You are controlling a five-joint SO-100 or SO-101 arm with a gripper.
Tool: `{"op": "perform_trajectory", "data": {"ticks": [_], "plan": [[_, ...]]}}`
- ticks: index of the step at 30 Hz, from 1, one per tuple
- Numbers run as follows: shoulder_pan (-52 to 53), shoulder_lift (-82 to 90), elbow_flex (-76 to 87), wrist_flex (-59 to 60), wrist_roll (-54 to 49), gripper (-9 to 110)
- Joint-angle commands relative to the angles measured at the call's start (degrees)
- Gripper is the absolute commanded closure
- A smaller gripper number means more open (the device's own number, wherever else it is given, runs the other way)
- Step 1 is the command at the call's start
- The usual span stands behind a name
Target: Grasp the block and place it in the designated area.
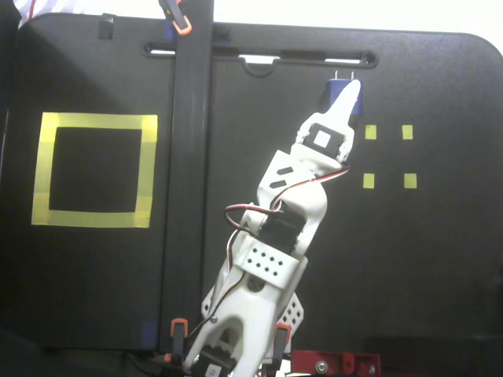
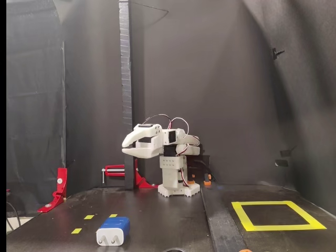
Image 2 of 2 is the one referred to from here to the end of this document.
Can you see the blue white charger block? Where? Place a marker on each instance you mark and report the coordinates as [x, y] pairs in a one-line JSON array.
[[115, 225]]

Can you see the orange black spring clamp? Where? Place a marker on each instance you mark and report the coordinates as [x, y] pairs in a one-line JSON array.
[[191, 181], [207, 183], [246, 250]]

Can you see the yellow tape square outline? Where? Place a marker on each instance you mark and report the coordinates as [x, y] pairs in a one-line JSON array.
[[283, 228]]

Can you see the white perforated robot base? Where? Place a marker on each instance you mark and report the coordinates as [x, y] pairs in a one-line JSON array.
[[178, 191]]

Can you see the tall black taped post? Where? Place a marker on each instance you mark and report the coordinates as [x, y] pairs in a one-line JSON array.
[[126, 78]]

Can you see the black flat table strip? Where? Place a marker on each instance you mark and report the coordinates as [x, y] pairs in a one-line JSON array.
[[220, 231]]

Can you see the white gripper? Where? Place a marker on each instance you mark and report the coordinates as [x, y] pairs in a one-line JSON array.
[[150, 142]]

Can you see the small black curtain clip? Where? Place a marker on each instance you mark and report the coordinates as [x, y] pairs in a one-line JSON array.
[[274, 53]]

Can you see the red metal bracket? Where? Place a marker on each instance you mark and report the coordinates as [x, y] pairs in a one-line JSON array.
[[61, 183]]

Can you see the black binder clip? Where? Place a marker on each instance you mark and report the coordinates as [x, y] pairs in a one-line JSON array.
[[281, 163]]

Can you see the red metal screw clamp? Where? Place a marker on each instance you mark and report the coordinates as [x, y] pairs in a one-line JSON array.
[[143, 182]]

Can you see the black control box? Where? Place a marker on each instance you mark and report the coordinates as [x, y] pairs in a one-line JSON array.
[[203, 161]]

